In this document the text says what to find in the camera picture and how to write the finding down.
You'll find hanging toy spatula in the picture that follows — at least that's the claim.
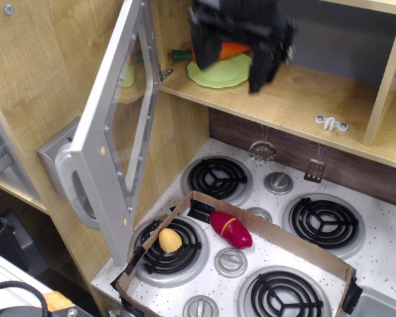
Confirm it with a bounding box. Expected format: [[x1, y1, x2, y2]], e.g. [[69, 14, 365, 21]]
[[304, 144, 327, 184]]

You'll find middle grey stove knob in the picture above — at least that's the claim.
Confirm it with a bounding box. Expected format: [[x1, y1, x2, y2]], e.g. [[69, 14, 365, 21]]
[[247, 207, 273, 223]]

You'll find front right stove burner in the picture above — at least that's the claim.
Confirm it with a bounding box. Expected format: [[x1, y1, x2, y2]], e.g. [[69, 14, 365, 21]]
[[236, 265, 332, 317]]

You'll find back right stove burner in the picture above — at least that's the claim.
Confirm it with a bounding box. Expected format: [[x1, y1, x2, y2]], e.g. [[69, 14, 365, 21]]
[[281, 193, 366, 260]]

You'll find silver toy microwave door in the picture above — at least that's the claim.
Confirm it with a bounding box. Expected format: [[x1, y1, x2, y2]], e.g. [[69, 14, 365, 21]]
[[55, 1, 161, 266]]

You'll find yellow toy corn piece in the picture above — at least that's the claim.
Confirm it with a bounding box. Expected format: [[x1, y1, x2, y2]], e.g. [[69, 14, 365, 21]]
[[158, 228, 183, 253]]

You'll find light green toy plate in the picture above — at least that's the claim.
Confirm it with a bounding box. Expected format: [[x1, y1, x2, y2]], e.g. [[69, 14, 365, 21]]
[[187, 53, 252, 88]]

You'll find orange toy carrot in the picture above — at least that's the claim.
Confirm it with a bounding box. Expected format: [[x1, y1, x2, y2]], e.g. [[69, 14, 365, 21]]
[[171, 42, 251, 62]]

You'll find stove burner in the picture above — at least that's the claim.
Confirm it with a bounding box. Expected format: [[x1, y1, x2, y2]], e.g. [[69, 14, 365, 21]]
[[281, 193, 366, 260], [136, 216, 209, 288], [236, 265, 332, 317], [180, 155, 253, 206]]

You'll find grey toy sink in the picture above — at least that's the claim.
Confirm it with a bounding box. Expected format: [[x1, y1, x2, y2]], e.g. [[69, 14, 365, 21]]
[[350, 287, 396, 317]]

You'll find grey wall phone holder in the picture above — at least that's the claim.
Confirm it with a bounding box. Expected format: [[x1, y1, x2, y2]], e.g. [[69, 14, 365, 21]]
[[37, 117, 80, 196]]

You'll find round hanging toy skimmer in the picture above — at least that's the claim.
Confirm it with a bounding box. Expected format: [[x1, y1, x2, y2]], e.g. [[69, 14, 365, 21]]
[[248, 125, 277, 162]]

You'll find front left stove burner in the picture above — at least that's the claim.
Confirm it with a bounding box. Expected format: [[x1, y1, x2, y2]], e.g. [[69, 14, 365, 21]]
[[136, 216, 209, 288]]

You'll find white door catch clip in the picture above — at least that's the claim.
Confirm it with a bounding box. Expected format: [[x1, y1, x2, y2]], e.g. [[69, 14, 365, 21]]
[[315, 115, 349, 132]]

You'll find brown cardboard barrier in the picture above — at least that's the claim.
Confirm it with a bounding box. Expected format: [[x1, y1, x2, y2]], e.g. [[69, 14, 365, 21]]
[[112, 192, 362, 316]]

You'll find black device on floor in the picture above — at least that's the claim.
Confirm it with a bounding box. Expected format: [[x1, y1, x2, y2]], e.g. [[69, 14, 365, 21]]
[[0, 213, 49, 277]]

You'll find black cable loop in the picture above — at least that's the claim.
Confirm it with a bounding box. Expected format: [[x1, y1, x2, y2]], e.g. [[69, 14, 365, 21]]
[[0, 281, 50, 317]]

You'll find orange toy food piece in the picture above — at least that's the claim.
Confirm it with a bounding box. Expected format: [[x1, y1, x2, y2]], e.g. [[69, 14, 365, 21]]
[[44, 291, 73, 312]]

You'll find back left stove burner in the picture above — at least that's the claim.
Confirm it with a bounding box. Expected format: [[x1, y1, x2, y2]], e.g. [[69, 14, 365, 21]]
[[180, 155, 253, 206]]

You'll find centre grey stove knob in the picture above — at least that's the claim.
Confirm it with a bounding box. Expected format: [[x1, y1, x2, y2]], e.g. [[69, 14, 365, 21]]
[[214, 248, 248, 279]]

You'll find grey stove knob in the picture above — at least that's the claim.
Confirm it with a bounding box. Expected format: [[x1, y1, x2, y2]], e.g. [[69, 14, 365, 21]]
[[183, 295, 219, 317], [264, 172, 294, 195], [247, 207, 273, 223], [214, 248, 248, 279]]

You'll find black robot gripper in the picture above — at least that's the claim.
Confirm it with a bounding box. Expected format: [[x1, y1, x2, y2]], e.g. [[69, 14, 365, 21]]
[[188, 1, 296, 94]]

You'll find back grey stove knob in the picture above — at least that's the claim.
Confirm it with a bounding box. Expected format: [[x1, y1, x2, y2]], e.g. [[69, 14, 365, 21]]
[[264, 172, 294, 195]]

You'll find front grey stove knob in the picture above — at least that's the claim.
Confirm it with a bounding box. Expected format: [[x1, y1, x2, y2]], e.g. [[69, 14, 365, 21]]
[[183, 295, 219, 317]]

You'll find silver screw in panel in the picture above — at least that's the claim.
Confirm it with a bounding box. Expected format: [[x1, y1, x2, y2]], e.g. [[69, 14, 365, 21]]
[[4, 4, 15, 17]]

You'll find red toy sweet potato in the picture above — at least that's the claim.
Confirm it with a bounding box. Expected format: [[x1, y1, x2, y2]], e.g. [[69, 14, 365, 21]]
[[209, 211, 253, 250]]

